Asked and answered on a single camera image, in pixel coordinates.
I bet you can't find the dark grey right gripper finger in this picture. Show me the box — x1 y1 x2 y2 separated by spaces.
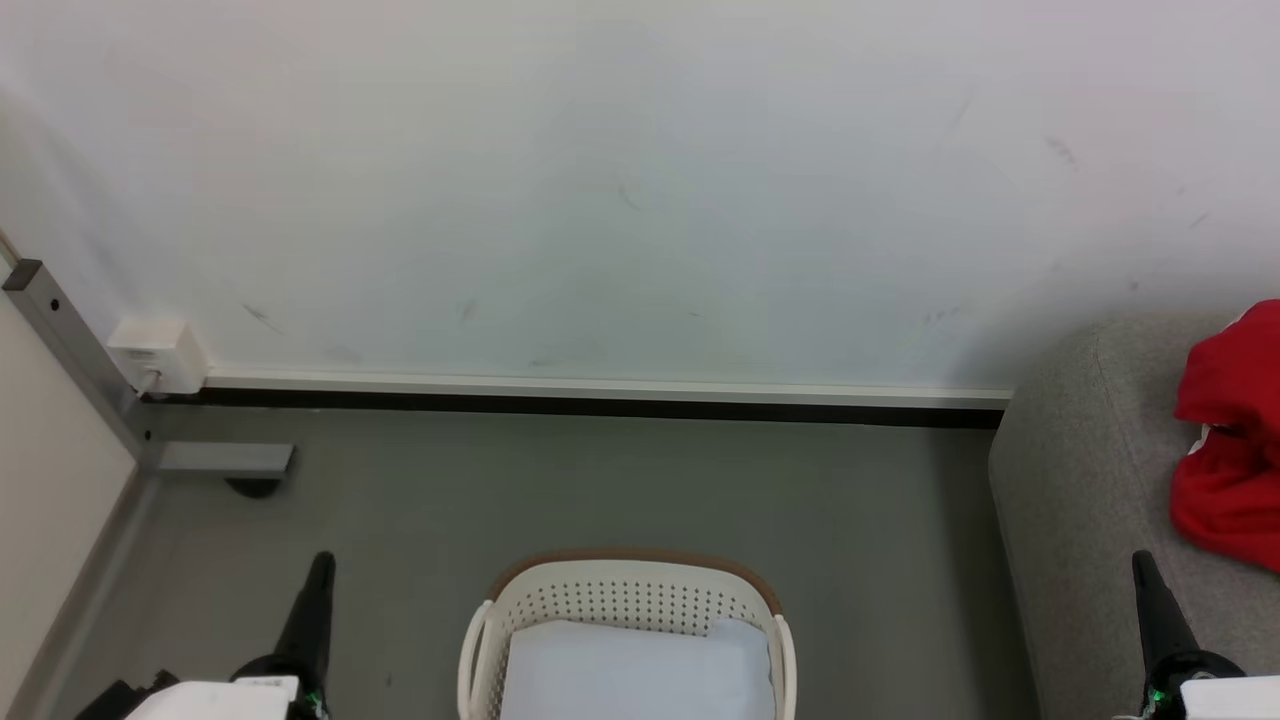
1131 549 1204 661

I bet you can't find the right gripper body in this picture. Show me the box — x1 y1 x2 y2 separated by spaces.
1138 648 1280 720

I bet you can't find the white wall socket box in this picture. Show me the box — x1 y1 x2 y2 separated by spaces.
106 317 209 397

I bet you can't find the beige partition panel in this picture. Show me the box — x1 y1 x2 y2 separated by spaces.
0 235 139 696

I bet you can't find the white wall baseboard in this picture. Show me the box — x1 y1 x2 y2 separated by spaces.
203 369 1014 409

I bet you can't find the red clothing with white stripes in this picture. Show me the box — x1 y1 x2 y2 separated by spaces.
1169 298 1280 574

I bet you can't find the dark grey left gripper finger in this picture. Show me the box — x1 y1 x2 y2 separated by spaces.
274 550 337 663

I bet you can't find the white perforated laundry basket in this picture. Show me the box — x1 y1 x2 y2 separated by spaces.
458 548 798 720

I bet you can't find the grey fabric sofa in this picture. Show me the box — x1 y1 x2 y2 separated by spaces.
988 312 1280 720

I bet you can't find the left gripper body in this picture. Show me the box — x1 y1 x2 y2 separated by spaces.
122 653 331 720

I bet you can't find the grey metal frame leg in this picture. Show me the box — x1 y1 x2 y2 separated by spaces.
0 258 296 720

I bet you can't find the white cloth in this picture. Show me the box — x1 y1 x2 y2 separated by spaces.
498 617 777 720

